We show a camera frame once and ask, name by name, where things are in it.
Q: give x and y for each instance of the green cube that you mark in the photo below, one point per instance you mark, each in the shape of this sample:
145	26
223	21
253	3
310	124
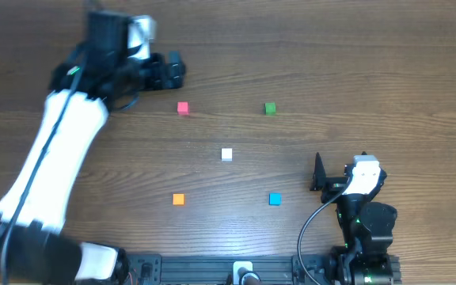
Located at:
270	108

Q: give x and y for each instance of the orange cube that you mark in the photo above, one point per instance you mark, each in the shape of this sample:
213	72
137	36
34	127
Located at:
178	199

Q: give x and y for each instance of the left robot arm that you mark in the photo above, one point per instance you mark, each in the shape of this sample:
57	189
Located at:
65	138

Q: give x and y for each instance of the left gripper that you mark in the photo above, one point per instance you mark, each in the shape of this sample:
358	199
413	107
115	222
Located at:
166	73

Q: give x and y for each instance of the white cube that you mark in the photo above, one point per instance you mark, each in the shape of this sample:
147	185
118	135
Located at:
226	154

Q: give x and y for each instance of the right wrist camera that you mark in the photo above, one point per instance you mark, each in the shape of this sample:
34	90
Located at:
364	174

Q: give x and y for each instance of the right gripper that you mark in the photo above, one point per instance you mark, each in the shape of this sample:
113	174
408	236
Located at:
333	188

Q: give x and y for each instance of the pink cube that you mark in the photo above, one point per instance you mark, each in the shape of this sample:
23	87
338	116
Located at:
183	108

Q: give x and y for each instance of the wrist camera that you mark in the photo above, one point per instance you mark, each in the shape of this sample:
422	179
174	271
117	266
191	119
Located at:
141	35
364	174

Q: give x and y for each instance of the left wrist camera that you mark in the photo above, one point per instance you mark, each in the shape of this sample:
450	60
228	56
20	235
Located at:
141	35

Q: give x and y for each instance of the blue cube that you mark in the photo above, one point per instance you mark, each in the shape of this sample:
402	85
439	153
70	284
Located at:
275	199

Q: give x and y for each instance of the mounting rail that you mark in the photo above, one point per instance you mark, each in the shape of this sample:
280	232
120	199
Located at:
212	271

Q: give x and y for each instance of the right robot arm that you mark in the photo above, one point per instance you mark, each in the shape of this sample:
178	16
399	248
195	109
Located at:
374	225

